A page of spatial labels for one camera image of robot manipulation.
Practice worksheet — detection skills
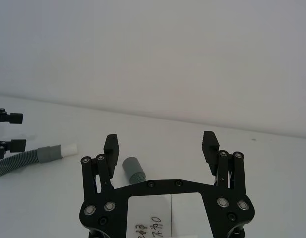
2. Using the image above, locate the grey corrugated hose, white tip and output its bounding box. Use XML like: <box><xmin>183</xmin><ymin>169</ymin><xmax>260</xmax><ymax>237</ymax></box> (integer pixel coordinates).
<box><xmin>0</xmin><ymin>143</ymin><xmax>79</xmax><ymax>178</ymax></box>

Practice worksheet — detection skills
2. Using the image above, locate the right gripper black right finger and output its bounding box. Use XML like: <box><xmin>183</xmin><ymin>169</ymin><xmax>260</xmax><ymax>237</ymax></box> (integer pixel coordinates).
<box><xmin>201</xmin><ymin>131</ymin><xmax>247</xmax><ymax>197</ymax></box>

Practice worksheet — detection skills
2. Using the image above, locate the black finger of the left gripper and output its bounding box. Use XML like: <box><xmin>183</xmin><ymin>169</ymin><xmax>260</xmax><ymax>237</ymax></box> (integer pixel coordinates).
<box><xmin>0</xmin><ymin>108</ymin><xmax>24</xmax><ymax>125</ymax></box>
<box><xmin>0</xmin><ymin>139</ymin><xmax>27</xmax><ymax>160</ymax></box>

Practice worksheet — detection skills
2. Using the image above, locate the grey threaded hose connector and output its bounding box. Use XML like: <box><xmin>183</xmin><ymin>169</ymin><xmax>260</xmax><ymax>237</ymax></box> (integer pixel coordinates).
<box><xmin>122</xmin><ymin>156</ymin><xmax>147</xmax><ymax>185</ymax></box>

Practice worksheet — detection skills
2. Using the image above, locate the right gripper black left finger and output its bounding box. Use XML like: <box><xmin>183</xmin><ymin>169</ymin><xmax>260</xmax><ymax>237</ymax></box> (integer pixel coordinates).
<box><xmin>80</xmin><ymin>133</ymin><xmax>121</xmax><ymax>199</ymax></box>

